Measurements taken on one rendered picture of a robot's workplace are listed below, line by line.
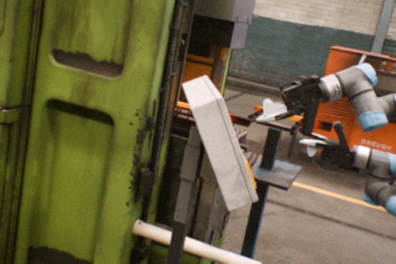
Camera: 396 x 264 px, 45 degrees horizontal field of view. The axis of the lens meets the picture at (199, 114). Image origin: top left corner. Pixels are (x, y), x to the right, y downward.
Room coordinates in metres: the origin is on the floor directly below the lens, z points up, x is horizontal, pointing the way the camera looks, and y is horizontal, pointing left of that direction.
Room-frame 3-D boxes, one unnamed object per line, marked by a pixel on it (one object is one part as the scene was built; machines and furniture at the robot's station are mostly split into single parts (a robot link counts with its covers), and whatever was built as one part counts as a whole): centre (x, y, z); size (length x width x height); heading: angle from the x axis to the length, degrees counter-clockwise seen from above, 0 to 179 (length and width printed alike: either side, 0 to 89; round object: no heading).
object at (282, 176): (2.32, -0.38, 0.67); 0.40 x 0.30 x 0.02; 161
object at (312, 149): (1.69, -0.42, 0.98); 0.09 x 0.03 x 0.06; 109
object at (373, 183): (1.65, -0.68, 0.88); 0.11 x 0.08 x 0.11; 11
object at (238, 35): (1.89, 0.11, 1.32); 0.42 x 0.20 x 0.10; 73
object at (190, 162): (1.28, -0.04, 1.00); 0.13 x 0.11 x 0.14; 163
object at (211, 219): (1.94, 0.10, 0.69); 0.56 x 0.38 x 0.45; 73
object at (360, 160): (1.70, -0.60, 0.98); 0.08 x 0.05 x 0.08; 163
